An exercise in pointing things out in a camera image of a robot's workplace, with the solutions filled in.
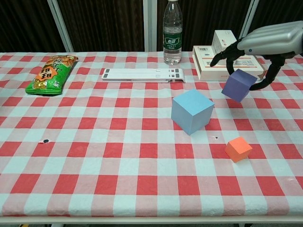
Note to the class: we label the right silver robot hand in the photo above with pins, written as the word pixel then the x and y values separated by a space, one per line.
pixel 272 40

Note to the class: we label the purple cube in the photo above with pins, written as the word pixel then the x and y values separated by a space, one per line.
pixel 237 86

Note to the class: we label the orange cube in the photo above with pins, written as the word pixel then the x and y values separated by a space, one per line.
pixel 237 149

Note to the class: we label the small white box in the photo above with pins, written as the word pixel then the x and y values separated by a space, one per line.
pixel 221 39

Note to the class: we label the flat white orange box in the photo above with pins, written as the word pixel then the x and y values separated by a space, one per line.
pixel 213 72

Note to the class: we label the clear water bottle green label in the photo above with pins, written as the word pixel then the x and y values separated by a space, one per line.
pixel 172 42

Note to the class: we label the blue cube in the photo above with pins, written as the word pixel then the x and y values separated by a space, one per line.
pixel 191 111

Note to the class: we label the white flat long box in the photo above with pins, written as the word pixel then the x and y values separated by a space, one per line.
pixel 142 74

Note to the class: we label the red white checkered tablecloth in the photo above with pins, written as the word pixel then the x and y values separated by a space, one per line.
pixel 118 153

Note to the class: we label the green snack bag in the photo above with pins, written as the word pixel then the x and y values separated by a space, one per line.
pixel 49 75

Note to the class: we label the white aluminium partition post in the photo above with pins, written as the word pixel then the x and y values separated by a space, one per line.
pixel 248 19
pixel 149 23
pixel 61 26

